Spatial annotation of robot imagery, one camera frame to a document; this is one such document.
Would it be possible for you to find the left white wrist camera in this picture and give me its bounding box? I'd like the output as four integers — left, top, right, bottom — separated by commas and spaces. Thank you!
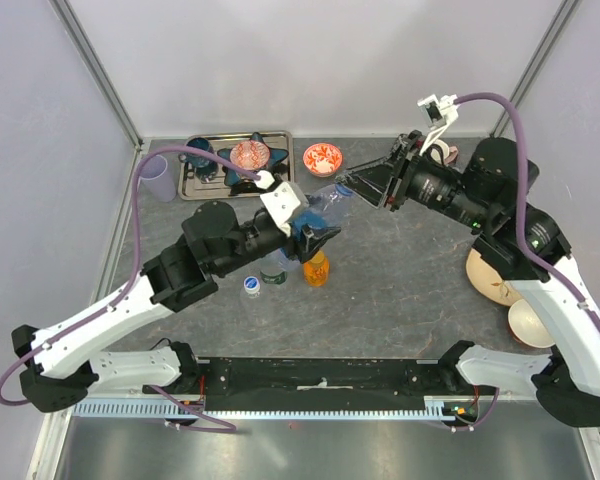
255, 170, 309, 237

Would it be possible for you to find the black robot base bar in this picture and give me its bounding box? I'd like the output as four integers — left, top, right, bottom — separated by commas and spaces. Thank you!
175, 357, 475, 411

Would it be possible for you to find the blue bottle cap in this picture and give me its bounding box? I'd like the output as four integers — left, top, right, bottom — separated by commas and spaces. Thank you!
335, 183, 353, 197

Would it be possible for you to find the beige bird plate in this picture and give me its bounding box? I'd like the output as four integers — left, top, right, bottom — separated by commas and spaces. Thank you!
465, 248, 522, 307

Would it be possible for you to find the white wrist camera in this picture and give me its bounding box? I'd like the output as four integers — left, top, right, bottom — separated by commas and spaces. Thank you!
255, 170, 309, 237
417, 94, 458, 155

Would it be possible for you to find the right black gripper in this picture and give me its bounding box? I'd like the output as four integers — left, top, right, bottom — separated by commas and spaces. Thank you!
337, 129, 494, 231

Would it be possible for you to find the lilac plastic cup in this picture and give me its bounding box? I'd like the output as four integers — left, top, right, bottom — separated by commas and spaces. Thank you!
139, 155, 177, 203

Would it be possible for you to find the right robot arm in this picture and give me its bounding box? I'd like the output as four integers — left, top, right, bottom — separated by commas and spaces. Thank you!
336, 131, 600, 428

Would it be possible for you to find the white slotted cable duct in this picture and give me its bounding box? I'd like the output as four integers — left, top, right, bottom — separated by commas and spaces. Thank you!
72, 397, 466, 421

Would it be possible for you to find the orange juice bottle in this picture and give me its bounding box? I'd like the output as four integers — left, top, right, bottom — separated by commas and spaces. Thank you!
303, 250, 330, 287

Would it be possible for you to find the white bowl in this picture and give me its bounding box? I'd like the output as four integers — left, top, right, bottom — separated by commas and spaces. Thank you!
508, 299, 555, 349

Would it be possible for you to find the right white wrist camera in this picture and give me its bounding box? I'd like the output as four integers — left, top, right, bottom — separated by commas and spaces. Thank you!
417, 94, 458, 155

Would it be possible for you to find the orange floral bowl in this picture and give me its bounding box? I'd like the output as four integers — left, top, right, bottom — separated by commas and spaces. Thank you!
303, 142, 343, 178

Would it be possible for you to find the blue label water bottle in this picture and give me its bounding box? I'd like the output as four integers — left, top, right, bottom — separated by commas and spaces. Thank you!
264, 183, 354, 273

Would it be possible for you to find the dark blue mug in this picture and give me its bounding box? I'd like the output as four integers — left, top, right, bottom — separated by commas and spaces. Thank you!
178, 137, 218, 176

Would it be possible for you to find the red patterned bowl on star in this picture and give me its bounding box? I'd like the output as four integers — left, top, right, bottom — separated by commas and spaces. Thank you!
229, 140, 270, 171

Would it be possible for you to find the clear bottle blue-white cap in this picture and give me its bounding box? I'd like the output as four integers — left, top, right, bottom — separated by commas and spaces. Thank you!
240, 275, 271, 324

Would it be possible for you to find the green label clear bottle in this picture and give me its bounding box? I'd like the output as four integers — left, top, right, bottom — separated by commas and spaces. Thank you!
259, 258, 287, 285

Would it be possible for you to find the metal tray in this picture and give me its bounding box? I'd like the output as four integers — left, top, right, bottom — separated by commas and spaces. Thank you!
177, 131, 294, 201

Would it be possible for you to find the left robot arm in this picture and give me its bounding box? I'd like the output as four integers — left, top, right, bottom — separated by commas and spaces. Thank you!
12, 199, 341, 413

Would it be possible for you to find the blue star-shaped dish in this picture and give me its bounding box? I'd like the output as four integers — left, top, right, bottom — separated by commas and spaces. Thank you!
216, 131, 289, 194

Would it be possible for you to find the pink white mug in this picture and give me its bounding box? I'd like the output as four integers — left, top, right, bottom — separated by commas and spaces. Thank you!
427, 140, 459, 166

